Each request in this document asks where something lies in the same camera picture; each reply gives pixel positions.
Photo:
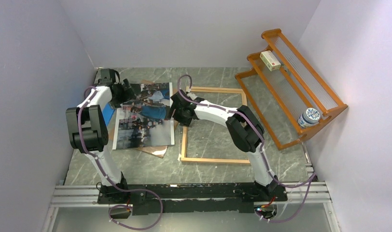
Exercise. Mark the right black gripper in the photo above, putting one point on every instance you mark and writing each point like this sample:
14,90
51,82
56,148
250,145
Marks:
184,122

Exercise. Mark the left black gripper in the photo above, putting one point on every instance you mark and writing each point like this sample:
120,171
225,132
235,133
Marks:
128,94

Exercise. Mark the printed photo sheet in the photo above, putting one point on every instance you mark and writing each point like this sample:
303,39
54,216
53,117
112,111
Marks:
148,115

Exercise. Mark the light wooden picture frame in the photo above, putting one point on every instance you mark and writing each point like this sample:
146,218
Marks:
183,156

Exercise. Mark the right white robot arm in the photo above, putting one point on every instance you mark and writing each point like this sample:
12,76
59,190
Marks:
244,128

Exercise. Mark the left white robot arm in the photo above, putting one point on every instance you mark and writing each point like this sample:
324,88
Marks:
88,131

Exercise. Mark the blue paper sheet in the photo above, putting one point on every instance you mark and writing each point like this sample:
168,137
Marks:
107,113

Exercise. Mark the brown cardboard backing board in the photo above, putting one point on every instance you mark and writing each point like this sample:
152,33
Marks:
154,150

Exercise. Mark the white red small box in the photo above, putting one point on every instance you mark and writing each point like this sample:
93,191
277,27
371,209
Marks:
270,61

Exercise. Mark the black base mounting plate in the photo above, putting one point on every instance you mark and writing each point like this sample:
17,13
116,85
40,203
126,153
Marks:
183,198

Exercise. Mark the orange wooden shelf rack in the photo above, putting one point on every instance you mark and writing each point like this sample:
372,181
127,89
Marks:
295,86

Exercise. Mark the blue white ceramic jar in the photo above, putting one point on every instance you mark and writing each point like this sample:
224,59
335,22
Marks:
310,117

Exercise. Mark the aluminium rail frame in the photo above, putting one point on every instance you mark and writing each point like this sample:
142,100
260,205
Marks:
317,192

